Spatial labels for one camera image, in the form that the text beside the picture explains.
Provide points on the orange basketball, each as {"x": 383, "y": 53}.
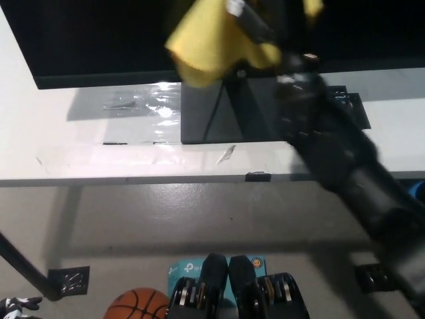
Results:
{"x": 137, "y": 305}

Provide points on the black HP monitor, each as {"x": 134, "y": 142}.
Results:
{"x": 83, "y": 40}

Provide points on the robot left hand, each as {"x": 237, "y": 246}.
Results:
{"x": 15, "y": 307}

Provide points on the black desk leg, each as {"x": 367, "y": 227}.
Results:
{"x": 33, "y": 274}

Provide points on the black tape on desk edge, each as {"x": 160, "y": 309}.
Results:
{"x": 257, "y": 176}

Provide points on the blue round object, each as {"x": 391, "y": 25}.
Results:
{"x": 417, "y": 190}

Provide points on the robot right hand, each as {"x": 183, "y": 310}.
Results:
{"x": 289, "y": 30}

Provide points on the teal tp-link box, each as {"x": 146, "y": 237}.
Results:
{"x": 185, "y": 270}

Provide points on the black floor tape patch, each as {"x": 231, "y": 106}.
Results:
{"x": 372, "y": 277}
{"x": 70, "y": 279}

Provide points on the clear plastic sheet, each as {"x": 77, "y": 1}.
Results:
{"x": 159, "y": 113}

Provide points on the clear tape scrap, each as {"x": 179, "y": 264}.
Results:
{"x": 225, "y": 155}

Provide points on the yellow microfibre cloth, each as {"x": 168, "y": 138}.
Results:
{"x": 206, "y": 43}

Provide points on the thin black tape strip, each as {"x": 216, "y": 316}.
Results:
{"x": 114, "y": 144}

